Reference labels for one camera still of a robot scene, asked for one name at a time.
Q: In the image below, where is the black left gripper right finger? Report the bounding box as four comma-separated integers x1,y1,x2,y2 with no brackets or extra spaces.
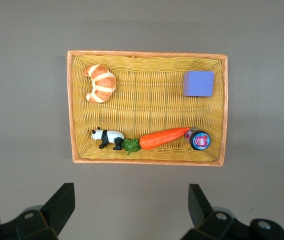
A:
180,183,235,240

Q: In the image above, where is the yellow wicker basket orange rim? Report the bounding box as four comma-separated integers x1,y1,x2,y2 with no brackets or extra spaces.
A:
65,50,229,167

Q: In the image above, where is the toy croissant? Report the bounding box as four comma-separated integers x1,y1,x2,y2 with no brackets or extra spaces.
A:
82,63,117,104

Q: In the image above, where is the toy orange carrot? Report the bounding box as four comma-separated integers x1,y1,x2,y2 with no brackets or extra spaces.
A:
120,126,191,157

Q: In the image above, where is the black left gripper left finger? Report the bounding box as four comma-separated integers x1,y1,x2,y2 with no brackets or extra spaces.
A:
14,182,76,240

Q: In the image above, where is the toy panda figure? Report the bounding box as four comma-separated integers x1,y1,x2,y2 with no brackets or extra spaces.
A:
90,126,126,151

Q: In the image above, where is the purple cube block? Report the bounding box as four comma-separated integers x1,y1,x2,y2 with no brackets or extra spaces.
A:
182,70,215,98

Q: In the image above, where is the small round jar blue lid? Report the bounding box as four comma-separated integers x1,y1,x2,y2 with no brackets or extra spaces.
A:
184,127,212,152

